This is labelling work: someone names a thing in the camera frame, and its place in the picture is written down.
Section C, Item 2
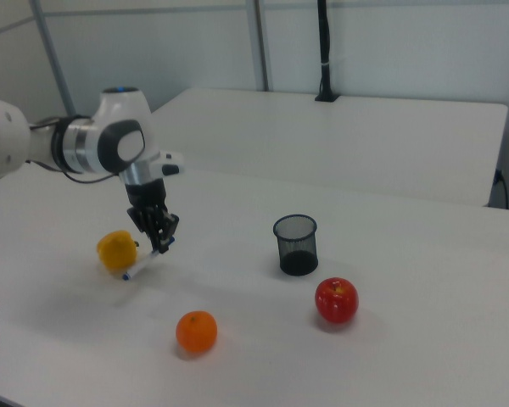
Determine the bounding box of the blue and white marker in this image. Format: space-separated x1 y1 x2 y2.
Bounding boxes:
121 249 160 282

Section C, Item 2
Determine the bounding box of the black mesh pen cup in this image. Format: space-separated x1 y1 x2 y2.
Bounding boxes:
272 215 319 276

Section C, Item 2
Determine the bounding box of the black wall outlet cable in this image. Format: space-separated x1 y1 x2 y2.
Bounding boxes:
494 168 509 209

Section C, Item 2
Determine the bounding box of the orange fruit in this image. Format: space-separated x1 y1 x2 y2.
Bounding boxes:
176 309 218 354

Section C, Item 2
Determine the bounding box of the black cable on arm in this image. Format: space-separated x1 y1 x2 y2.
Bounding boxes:
25 116 126 186

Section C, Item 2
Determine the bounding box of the white side table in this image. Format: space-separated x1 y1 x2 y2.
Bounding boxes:
150 87 509 208

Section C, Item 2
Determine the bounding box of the red apple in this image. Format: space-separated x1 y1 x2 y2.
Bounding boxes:
314 277 360 325

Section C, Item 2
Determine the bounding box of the black pole with base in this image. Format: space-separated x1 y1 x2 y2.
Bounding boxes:
314 0 339 103

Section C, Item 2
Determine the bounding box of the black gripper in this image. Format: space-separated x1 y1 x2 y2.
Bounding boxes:
124 177 182 255

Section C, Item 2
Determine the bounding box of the yellow bell pepper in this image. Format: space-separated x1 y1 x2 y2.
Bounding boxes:
96 230 140 271

